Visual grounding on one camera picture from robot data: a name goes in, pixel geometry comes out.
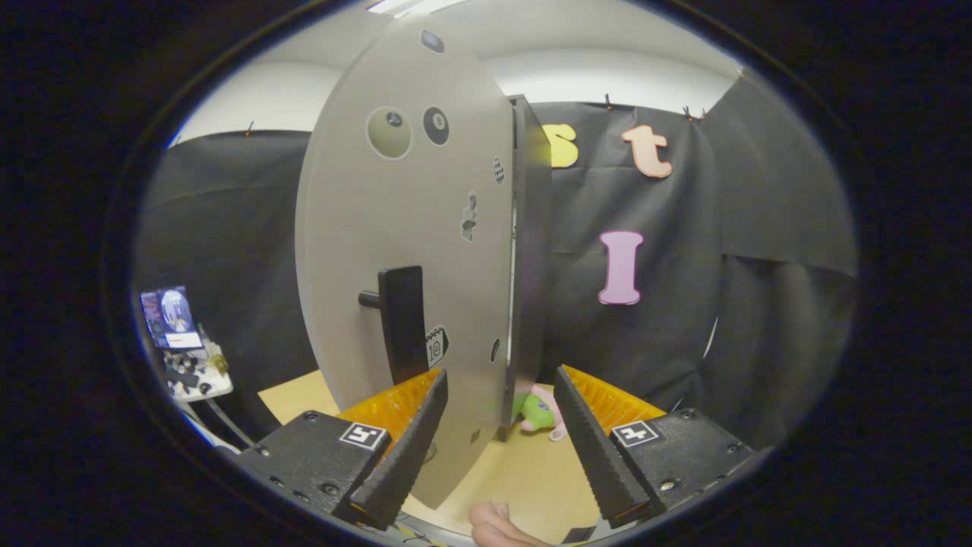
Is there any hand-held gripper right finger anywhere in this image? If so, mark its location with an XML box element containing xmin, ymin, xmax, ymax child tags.
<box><xmin>553</xmin><ymin>365</ymin><xmax>756</xmax><ymax>530</ymax></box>

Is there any black backdrop cloth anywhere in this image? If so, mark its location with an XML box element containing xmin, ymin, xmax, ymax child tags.
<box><xmin>137</xmin><ymin>74</ymin><xmax>859</xmax><ymax>457</ymax></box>

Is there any pink and green plush toy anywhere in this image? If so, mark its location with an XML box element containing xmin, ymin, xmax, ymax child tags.
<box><xmin>513</xmin><ymin>384</ymin><xmax>569</xmax><ymax>443</ymax></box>

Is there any grey shoe cabinet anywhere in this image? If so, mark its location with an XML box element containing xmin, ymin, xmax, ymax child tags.
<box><xmin>505</xmin><ymin>94</ymin><xmax>555</xmax><ymax>443</ymax></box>

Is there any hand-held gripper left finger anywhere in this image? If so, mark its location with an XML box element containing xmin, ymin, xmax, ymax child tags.
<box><xmin>228</xmin><ymin>368</ymin><xmax>449</xmax><ymax>531</ymax></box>

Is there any tablet screen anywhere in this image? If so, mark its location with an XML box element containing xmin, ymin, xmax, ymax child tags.
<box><xmin>140</xmin><ymin>286</ymin><xmax>204</xmax><ymax>350</ymax></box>

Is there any long ceiling light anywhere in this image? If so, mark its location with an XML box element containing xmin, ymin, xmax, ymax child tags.
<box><xmin>367</xmin><ymin>0</ymin><xmax>468</xmax><ymax>16</ymax></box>

